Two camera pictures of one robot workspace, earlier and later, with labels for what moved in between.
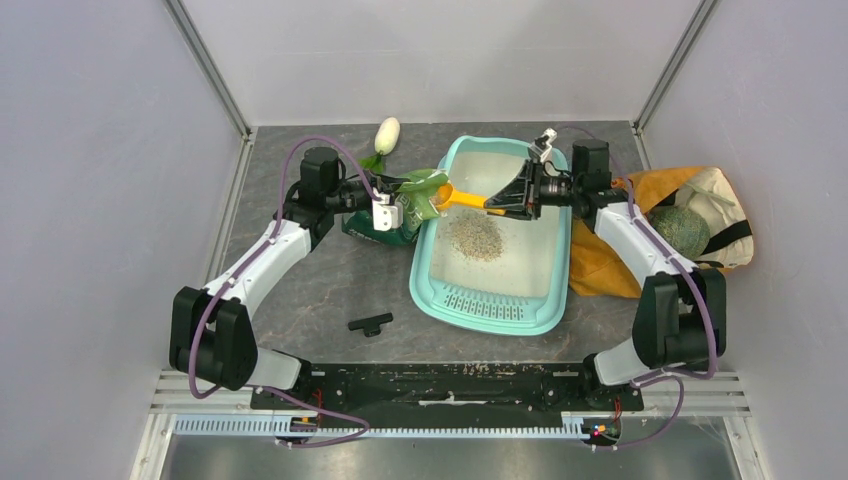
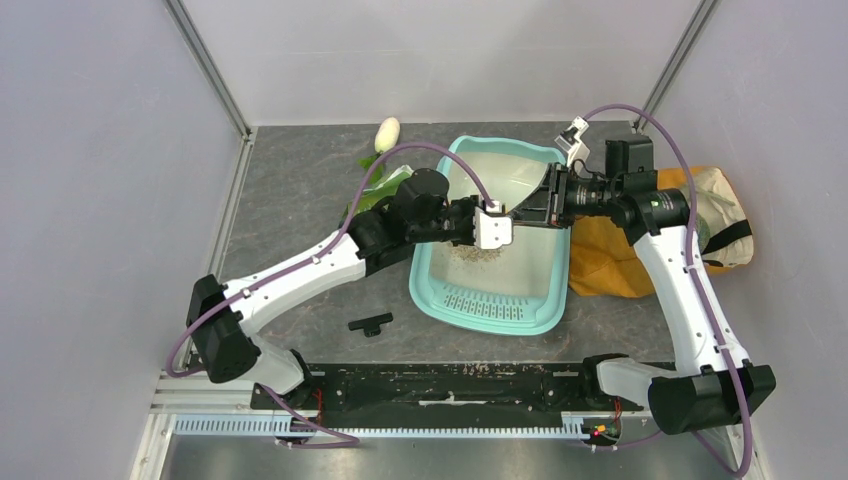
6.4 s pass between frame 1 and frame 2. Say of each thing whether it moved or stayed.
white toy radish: stayed
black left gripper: moved
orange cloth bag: stayed
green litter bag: moved
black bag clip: stayed
